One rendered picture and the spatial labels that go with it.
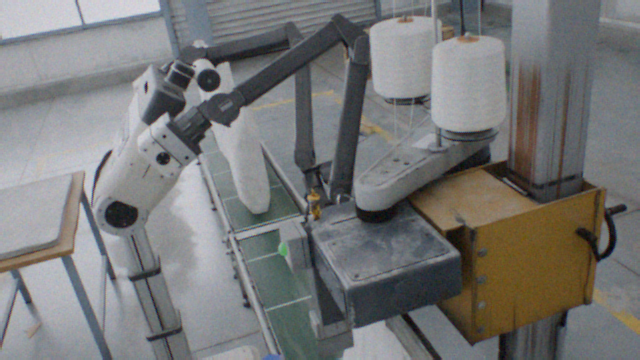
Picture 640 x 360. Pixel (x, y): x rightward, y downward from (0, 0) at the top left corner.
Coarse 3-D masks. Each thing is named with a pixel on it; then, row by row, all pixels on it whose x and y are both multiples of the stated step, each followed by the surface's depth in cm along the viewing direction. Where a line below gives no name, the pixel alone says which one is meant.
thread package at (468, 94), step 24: (456, 48) 98; (480, 48) 97; (504, 48) 99; (432, 72) 104; (456, 72) 98; (480, 72) 97; (504, 72) 101; (432, 96) 106; (456, 96) 100; (480, 96) 99; (504, 96) 102; (456, 120) 102; (480, 120) 101
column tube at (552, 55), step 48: (528, 0) 105; (576, 0) 101; (528, 48) 109; (576, 48) 106; (528, 96) 112; (576, 96) 110; (528, 144) 117; (576, 144) 116; (576, 192) 121; (528, 336) 137
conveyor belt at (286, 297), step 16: (304, 224) 305; (256, 240) 296; (272, 240) 294; (256, 256) 282; (272, 256) 280; (256, 272) 270; (272, 272) 268; (288, 272) 266; (304, 272) 264; (272, 288) 256; (288, 288) 255; (304, 288) 253; (272, 304) 246; (288, 304) 244; (304, 304) 243; (272, 320) 236; (288, 320) 235; (304, 320) 234; (288, 336) 226; (304, 336) 225; (288, 352) 218; (304, 352) 217
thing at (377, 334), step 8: (360, 328) 155; (368, 328) 153; (376, 328) 146; (384, 328) 139; (360, 336) 153; (368, 336) 152; (376, 336) 148; (384, 336) 141; (392, 336) 134; (360, 344) 151; (368, 344) 150; (376, 344) 148; (384, 344) 143; (392, 344) 136; (400, 344) 129; (344, 352) 158; (352, 352) 152; (360, 352) 150; (368, 352) 148; (376, 352) 146; (384, 352) 144; (392, 352) 138; (400, 352) 130
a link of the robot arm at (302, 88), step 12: (300, 72) 178; (300, 84) 177; (300, 96) 176; (300, 108) 175; (300, 120) 175; (312, 120) 177; (300, 132) 174; (312, 132) 175; (300, 144) 172; (312, 144) 174; (312, 156) 174
